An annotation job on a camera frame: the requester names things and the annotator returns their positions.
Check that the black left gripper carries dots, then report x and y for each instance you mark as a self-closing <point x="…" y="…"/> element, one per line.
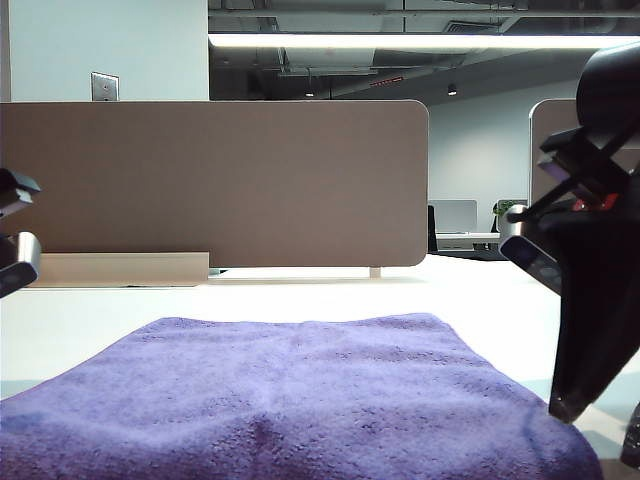
<point x="15" y="192"/>

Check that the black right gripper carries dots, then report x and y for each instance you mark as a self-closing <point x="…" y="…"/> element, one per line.
<point x="595" y="165"/>

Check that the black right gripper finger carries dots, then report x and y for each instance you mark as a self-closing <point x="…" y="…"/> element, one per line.
<point x="634" y="442"/>

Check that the wide brown desk partition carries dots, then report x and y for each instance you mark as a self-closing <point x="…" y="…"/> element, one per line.
<point x="225" y="185"/>

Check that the metal wall switch plate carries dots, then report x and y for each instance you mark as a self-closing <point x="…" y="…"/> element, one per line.
<point x="105" y="87"/>

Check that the white background desk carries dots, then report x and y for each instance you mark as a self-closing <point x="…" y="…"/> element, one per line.
<point x="465" y="235"/>

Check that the pale grey background partition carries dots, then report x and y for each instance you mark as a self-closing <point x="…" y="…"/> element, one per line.
<point x="452" y="216"/>

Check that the purple microfibre cloth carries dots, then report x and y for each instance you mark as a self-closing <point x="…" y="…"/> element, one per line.
<point x="300" y="400"/>

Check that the white partition foot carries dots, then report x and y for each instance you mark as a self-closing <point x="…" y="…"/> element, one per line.
<point x="375" y="272"/>

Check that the green potted plant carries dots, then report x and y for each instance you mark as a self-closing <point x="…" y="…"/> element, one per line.
<point x="507" y="205"/>

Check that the long ceiling light strip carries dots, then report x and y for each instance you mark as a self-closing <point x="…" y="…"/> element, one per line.
<point x="400" y="41"/>

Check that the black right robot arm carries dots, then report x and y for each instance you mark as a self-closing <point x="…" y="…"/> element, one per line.
<point x="610" y="90"/>

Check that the black office chair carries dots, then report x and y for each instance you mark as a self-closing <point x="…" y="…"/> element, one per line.
<point x="431" y="225"/>

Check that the narrow brown desk partition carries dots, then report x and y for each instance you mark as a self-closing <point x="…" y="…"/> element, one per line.
<point x="550" y="117"/>

